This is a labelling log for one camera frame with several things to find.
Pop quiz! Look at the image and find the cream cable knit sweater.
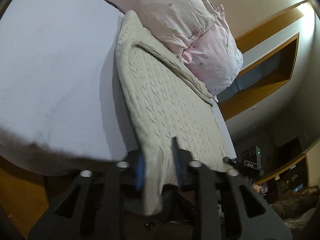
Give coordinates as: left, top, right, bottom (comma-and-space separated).
116, 10, 230, 215

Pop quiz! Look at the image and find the person's right hand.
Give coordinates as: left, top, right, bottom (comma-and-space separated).
252, 183, 261, 193

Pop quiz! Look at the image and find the wooden bookshelf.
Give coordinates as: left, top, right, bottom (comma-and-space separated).
255, 153, 310, 204

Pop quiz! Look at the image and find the lavender bed sheet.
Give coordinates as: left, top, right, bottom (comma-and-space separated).
0, 0, 237, 178

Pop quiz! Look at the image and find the pink floral pillow right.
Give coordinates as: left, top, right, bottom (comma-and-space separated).
182, 15, 244, 96

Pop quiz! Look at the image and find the pink floral pillow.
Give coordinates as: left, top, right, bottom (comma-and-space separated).
182, 15, 244, 96
105, 0, 229, 57

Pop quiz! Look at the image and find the pink floral pillow left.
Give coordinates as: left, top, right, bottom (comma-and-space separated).
105, 0, 229, 57

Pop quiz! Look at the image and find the wooden wall shelf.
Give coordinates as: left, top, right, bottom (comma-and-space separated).
219, 2, 315, 124

